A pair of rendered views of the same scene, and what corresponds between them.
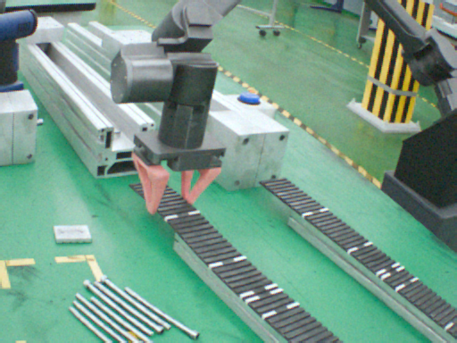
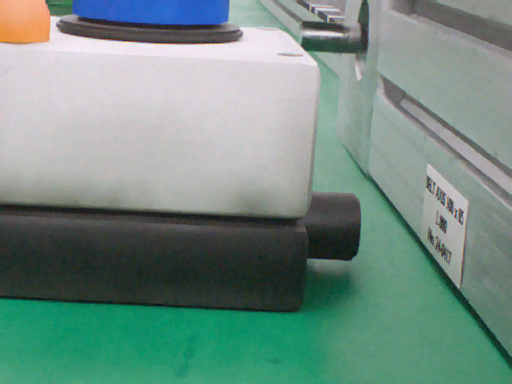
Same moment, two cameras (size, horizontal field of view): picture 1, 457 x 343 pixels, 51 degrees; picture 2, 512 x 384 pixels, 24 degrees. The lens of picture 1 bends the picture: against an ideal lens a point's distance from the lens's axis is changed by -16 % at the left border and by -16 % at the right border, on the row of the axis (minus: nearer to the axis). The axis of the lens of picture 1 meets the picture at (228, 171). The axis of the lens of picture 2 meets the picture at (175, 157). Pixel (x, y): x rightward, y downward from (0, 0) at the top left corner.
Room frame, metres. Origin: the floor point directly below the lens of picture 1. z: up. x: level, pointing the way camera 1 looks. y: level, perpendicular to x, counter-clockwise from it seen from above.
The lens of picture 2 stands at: (1.29, 0.19, 0.87)
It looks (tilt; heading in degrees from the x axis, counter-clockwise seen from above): 11 degrees down; 219
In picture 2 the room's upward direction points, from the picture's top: 3 degrees clockwise
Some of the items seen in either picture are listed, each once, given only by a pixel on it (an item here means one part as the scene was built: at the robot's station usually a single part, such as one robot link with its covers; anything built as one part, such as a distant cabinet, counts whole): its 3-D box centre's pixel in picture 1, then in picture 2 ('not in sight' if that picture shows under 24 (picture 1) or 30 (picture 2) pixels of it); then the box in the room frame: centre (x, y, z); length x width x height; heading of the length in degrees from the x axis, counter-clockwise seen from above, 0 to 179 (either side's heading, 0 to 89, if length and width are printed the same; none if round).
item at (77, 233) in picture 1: (71, 234); not in sight; (0.56, 0.18, 0.78); 0.05 x 0.03 x 0.01; 118
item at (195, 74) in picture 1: (186, 79); not in sight; (0.63, 0.07, 0.99); 0.07 x 0.06 x 0.07; 126
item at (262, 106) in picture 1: (242, 114); (176, 144); (1.05, -0.01, 0.81); 0.10 x 0.08 x 0.06; 129
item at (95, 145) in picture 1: (57, 76); not in sight; (1.07, 0.41, 0.82); 0.80 x 0.10 x 0.09; 39
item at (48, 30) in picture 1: (37, 34); not in sight; (1.26, 0.57, 0.87); 0.16 x 0.11 x 0.07; 39
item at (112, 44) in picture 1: (133, 50); not in sight; (1.19, 0.27, 0.87); 0.16 x 0.11 x 0.07; 39
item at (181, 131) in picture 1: (182, 125); not in sight; (0.64, 0.07, 0.93); 0.10 x 0.07 x 0.07; 129
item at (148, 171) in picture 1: (164, 179); not in sight; (0.63, 0.08, 0.85); 0.07 x 0.07 x 0.09; 39
